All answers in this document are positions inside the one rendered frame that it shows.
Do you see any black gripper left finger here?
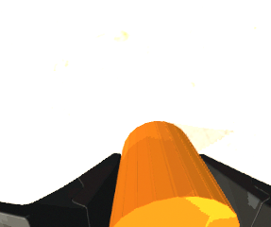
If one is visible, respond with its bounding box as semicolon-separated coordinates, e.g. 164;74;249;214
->
0;153;121;227

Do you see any orange knob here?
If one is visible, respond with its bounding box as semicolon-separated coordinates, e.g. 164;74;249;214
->
109;121;240;227

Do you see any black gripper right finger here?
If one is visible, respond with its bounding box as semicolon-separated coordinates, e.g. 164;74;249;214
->
199;154;271;227

